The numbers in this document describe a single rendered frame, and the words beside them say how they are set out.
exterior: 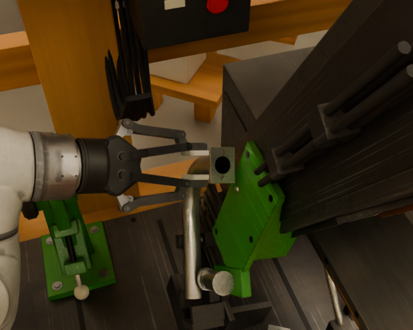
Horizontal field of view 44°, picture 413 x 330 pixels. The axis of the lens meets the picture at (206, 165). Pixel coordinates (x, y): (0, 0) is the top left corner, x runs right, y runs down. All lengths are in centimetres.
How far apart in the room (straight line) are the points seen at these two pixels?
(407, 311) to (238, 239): 26
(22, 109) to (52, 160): 228
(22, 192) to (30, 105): 229
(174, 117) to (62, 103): 178
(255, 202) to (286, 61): 33
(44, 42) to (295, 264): 63
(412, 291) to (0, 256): 56
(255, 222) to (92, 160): 25
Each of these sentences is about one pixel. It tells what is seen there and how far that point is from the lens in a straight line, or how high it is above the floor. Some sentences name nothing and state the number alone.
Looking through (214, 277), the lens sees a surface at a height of 110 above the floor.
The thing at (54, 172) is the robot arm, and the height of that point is 133.
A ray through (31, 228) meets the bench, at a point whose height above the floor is 88.
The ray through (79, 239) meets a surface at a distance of 99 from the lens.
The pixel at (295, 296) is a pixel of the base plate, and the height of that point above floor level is 90.
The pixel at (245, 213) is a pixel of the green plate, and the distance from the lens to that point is 77.
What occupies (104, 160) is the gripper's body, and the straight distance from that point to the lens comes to 68.
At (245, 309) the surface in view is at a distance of 94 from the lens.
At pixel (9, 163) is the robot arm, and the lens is 64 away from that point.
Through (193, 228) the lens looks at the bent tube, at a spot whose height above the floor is 108.
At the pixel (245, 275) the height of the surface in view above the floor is 111.
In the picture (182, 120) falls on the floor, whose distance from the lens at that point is 269.
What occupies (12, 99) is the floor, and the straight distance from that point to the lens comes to 301.
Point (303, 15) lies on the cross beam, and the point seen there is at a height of 123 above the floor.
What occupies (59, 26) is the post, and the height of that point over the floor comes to 135.
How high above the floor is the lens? 180
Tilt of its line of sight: 47 degrees down
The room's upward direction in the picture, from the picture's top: straight up
